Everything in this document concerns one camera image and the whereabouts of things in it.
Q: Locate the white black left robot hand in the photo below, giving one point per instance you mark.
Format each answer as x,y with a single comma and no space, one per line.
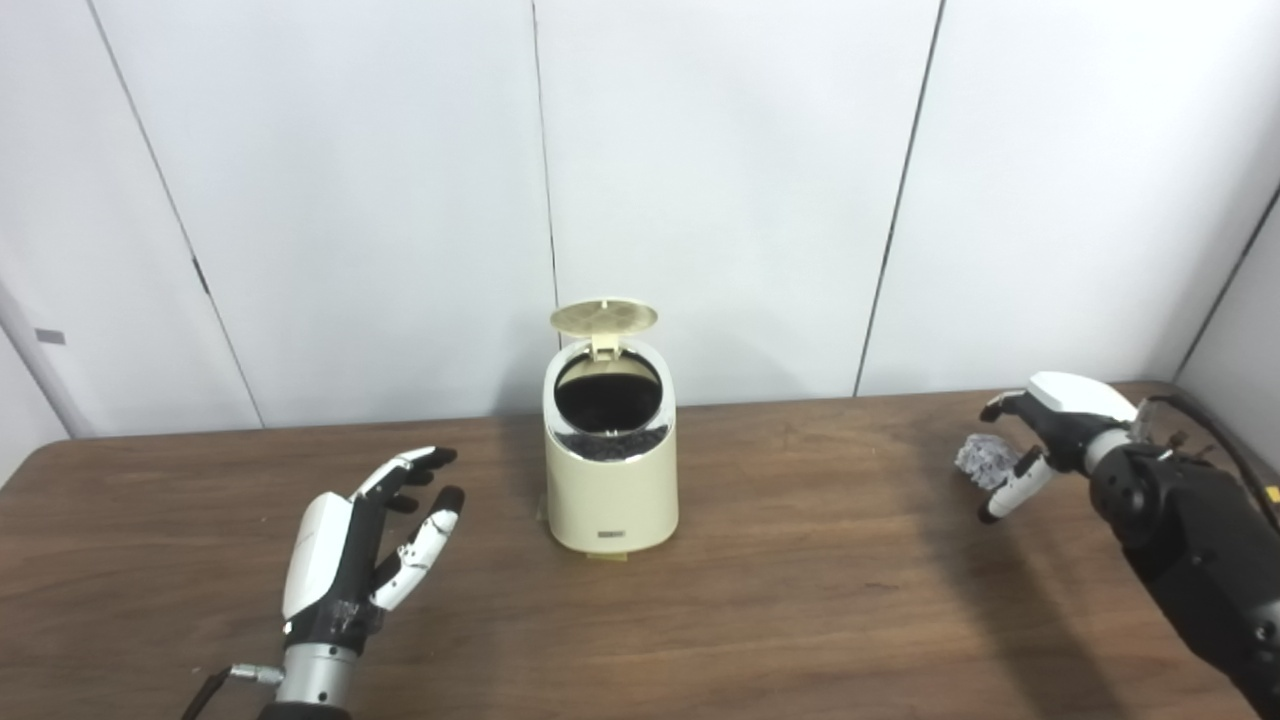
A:
320,560

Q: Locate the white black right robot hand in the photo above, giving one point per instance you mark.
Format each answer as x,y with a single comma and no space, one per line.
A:
1070,410

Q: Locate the white paper ball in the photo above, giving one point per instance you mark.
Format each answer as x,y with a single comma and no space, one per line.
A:
985,458

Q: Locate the round cream bin lid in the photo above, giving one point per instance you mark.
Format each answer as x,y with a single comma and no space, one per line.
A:
603,316

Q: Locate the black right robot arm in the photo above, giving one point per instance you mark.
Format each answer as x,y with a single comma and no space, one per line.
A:
1200,540

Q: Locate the yellowish tape under bin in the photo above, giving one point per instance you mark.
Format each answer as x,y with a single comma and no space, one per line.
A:
607,555

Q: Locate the cream-colored bin body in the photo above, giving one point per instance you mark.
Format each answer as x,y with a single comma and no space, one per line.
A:
612,495

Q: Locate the black wall panel hinge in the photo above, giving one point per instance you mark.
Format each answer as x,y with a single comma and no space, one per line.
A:
201,276

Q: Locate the small gray wall label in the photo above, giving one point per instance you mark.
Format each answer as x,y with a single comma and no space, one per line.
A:
50,337

